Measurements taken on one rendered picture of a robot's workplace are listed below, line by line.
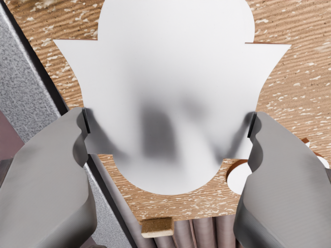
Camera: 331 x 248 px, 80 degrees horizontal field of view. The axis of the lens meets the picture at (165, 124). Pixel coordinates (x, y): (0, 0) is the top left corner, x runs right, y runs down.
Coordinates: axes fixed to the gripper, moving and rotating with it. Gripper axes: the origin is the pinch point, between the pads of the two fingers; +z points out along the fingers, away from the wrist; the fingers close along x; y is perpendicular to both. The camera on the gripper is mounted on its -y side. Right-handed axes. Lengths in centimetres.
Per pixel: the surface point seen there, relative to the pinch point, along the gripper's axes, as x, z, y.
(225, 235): 12.9, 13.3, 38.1
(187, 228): 4.5, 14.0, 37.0
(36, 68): -17.0, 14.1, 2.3
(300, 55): 13.5, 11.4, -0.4
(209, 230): 9.3, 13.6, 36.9
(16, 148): -119, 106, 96
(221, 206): 9.6, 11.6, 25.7
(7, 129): -119, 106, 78
